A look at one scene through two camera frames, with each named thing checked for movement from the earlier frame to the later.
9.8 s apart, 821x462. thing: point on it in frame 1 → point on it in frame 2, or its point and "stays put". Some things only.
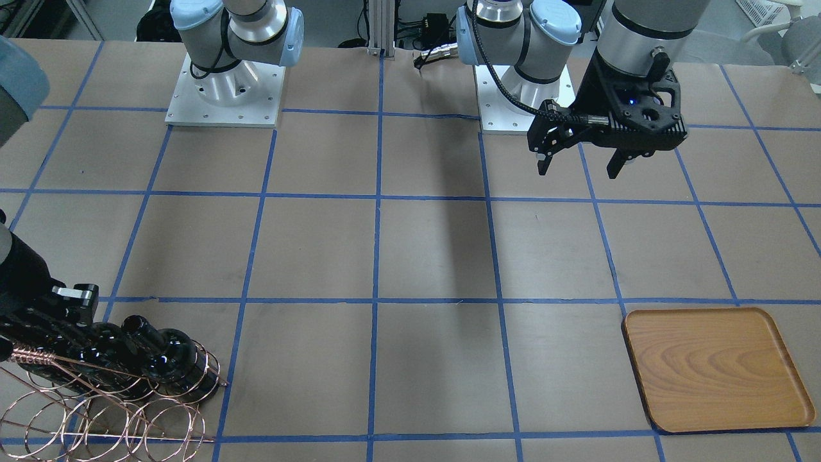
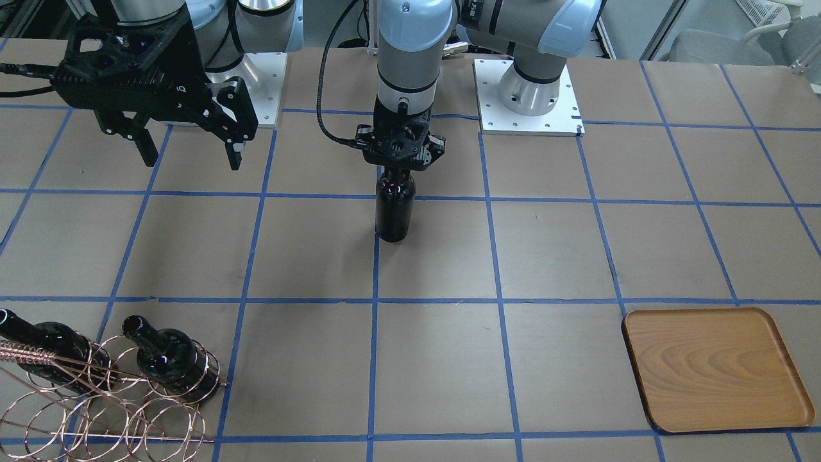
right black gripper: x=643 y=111 → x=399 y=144
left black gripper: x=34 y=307 → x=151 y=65
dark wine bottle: x=117 y=363 → x=394 y=202
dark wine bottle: x=171 y=359 stays put
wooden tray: x=714 y=369 stays put
